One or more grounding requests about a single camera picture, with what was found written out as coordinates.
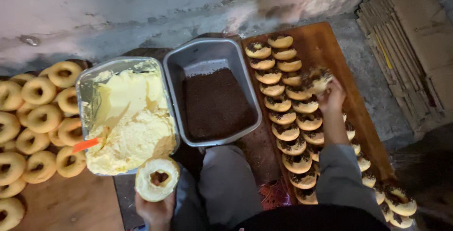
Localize person's left hand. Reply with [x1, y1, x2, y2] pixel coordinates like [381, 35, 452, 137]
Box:
[135, 189, 176, 231]

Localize person's right hand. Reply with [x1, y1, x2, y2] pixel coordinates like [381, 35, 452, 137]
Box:
[317, 77, 347, 116]

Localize chocolate-sprinkled donut singly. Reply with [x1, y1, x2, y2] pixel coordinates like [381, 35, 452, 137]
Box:
[302, 66, 333, 96]

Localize cream-coated donut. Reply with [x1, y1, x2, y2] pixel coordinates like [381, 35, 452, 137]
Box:
[135, 157, 180, 203]

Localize wooden board under sprinkled rows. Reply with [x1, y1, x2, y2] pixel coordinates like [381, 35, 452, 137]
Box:
[241, 22, 396, 207]

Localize person's grey trouser leg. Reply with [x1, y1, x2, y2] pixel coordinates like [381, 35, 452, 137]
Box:
[172, 145, 264, 231]

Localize rows of sprinkled donuts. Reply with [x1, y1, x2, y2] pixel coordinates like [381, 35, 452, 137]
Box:
[244, 34, 418, 229]

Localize pale yellow buttercream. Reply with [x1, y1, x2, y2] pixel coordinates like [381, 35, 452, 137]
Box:
[85, 69, 177, 176]

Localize stack of flat cardboard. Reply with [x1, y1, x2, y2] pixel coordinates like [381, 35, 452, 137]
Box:
[355, 0, 453, 138]

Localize wooden board under plain pile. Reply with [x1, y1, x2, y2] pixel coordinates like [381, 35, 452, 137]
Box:
[10, 167, 125, 231]

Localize brown chocolate sprinkles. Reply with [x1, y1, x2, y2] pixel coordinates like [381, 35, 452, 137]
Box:
[182, 68, 256, 142]

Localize red patterned mat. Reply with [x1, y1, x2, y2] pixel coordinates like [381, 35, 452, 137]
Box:
[258, 179, 294, 211]

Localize metal tray with sprinkles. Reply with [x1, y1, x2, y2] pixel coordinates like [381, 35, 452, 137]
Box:
[163, 38, 263, 147]

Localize person's black top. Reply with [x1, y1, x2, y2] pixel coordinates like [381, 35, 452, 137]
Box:
[229, 204, 391, 231]

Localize metal tray with cream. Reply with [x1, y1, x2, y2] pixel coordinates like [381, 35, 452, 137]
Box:
[75, 56, 180, 177]

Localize pile of plain donuts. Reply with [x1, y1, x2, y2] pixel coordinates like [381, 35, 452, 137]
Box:
[0, 60, 89, 231]

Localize orange spatula handle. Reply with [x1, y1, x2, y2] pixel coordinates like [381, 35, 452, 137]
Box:
[72, 137, 100, 154]

